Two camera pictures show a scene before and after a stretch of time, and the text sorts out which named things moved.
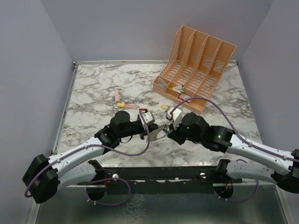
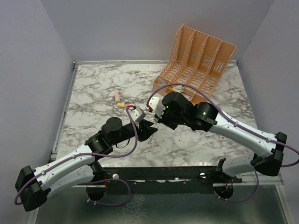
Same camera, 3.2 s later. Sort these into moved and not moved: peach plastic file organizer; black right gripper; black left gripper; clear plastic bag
Moved: black right gripper
Not moved: black left gripper; clear plastic bag; peach plastic file organizer
